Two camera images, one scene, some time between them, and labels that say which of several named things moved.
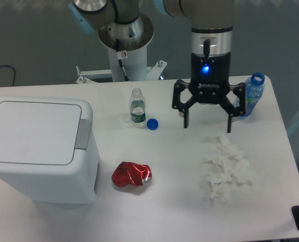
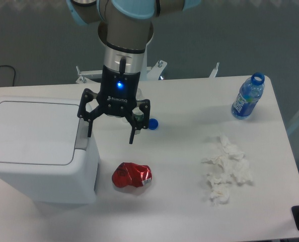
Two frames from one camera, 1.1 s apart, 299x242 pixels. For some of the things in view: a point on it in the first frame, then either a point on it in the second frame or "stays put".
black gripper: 210,83 → 118,97
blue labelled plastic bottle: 254,87 stays put
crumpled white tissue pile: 231,166 stays put
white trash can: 46,147 stays put
